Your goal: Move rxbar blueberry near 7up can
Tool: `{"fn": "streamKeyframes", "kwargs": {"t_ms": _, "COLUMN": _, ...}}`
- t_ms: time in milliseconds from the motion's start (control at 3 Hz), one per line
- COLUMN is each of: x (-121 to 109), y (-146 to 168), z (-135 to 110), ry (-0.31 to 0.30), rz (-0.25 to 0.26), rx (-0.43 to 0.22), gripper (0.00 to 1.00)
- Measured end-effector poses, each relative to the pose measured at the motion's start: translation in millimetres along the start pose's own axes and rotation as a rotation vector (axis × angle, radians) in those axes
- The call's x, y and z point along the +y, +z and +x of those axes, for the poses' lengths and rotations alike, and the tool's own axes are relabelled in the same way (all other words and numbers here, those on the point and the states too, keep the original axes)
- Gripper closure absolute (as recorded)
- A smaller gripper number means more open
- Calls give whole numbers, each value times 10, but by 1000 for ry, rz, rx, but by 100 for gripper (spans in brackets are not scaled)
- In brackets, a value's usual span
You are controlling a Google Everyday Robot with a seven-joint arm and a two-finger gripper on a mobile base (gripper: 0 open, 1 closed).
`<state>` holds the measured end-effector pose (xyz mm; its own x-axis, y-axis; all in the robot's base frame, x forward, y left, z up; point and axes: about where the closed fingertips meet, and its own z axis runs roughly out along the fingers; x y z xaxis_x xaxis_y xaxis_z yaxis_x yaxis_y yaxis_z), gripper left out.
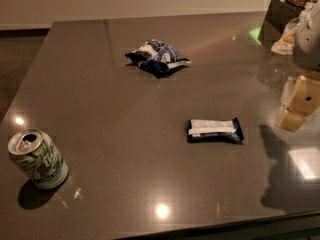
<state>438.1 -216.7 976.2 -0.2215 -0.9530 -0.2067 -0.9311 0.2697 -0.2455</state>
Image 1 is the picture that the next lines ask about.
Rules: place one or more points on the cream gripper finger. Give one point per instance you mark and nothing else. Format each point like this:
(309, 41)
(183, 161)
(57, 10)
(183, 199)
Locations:
(291, 121)
(305, 97)

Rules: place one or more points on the blueberry rxbar dark blue wrapper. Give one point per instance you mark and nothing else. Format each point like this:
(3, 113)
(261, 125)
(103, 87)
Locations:
(199, 130)

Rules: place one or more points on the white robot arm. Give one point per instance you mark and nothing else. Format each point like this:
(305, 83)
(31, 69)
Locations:
(306, 51)

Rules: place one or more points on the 7up soda can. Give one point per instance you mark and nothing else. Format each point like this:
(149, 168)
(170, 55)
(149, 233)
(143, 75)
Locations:
(35, 153)

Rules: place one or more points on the clear plastic snack bag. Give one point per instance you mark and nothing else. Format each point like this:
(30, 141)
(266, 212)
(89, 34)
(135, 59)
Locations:
(284, 46)

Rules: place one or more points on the dark box on table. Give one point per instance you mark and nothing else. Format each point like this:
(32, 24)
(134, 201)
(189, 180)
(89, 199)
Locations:
(279, 13)

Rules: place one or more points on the blue white chip bag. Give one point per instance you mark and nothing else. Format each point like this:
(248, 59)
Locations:
(158, 58)

